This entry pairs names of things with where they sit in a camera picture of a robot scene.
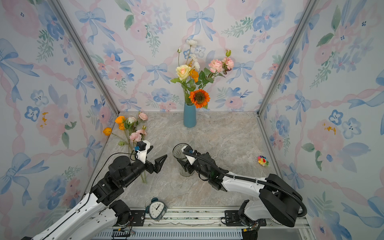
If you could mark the pink rose flower stem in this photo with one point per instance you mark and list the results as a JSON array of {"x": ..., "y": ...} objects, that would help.
[{"x": 142, "y": 116}]

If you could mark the pink carnation flower stem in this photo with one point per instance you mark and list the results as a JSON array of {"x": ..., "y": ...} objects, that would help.
[{"x": 216, "y": 68}]

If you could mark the aluminium rail frame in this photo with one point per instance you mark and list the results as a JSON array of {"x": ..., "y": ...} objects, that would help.
[{"x": 207, "y": 223}]

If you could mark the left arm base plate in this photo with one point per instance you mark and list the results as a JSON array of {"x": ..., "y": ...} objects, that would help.
[{"x": 133, "y": 218}]

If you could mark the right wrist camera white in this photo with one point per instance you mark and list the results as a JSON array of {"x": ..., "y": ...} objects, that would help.
[{"x": 189, "y": 153}]

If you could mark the teal ceramic vase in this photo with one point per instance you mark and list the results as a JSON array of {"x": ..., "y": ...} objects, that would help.
[{"x": 190, "y": 119}]

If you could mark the orange sunflower stem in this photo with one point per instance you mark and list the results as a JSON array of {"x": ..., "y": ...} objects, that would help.
[{"x": 200, "y": 98}]

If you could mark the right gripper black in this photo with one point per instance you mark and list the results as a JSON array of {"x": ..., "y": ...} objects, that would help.
[{"x": 197, "y": 163}]

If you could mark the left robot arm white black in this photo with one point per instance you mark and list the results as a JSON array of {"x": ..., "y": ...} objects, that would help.
[{"x": 101, "y": 208}]

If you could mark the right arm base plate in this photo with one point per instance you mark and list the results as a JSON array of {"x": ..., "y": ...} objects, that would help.
[{"x": 233, "y": 219}]

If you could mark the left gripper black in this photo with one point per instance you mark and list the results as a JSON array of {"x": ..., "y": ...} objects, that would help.
[{"x": 150, "y": 165}]

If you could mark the orange ranunculus flower bunch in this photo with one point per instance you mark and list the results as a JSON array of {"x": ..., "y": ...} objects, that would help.
[{"x": 120, "y": 123}]

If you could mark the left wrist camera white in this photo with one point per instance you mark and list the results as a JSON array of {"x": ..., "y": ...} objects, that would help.
[{"x": 141, "y": 151}]

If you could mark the teal alarm clock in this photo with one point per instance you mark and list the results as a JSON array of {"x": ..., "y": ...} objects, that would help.
[{"x": 156, "y": 209}]

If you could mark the clear glass vase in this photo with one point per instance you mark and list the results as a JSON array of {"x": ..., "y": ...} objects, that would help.
[{"x": 181, "y": 159}]

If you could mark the orange poppy flower stem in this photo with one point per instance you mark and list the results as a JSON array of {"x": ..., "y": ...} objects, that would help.
[{"x": 194, "y": 75}]

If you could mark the white flower stem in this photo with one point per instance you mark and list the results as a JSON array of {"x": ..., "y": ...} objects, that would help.
[{"x": 190, "y": 56}]

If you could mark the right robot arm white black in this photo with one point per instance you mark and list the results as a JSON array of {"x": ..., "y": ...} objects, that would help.
[{"x": 275, "y": 198}]

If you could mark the cream yellow rose stem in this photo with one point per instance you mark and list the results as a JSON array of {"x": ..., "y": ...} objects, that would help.
[{"x": 186, "y": 81}]

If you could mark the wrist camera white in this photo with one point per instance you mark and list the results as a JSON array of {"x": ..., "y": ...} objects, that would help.
[
  {"x": 189, "y": 153},
  {"x": 141, "y": 151}
]

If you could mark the colourful small flower toy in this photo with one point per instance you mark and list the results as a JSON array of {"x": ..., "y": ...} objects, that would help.
[{"x": 263, "y": 161}]

